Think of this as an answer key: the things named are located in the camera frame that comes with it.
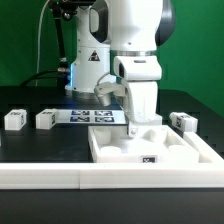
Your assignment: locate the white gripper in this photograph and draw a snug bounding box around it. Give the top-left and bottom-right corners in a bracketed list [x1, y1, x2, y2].
[114, 56, 162, 135]

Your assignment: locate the white square tabletop part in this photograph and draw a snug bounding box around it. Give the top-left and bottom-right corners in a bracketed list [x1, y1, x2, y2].
[88, 125, 199, 164]

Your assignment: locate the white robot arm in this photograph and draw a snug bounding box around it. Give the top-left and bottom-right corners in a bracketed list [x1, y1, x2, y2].
[66, 0, 175, 137]

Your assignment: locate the white sheet with fiducial tags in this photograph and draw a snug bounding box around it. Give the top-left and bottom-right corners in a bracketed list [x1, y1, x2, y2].
[57, 109, 126, 124]

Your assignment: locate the white L-shaped obstacle fence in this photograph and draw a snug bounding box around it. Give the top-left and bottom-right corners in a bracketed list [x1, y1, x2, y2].
[0, 133, 224, 189]

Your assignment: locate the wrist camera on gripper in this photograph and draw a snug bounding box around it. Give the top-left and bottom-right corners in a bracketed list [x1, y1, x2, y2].
[94, 82, 125, 106]

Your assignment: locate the black cable bundle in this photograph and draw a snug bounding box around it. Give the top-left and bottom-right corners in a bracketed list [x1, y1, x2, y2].
[20, 69, 72, 88]

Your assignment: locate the white cable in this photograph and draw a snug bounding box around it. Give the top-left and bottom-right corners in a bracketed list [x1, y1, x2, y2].
[34, 0, 51, 88]

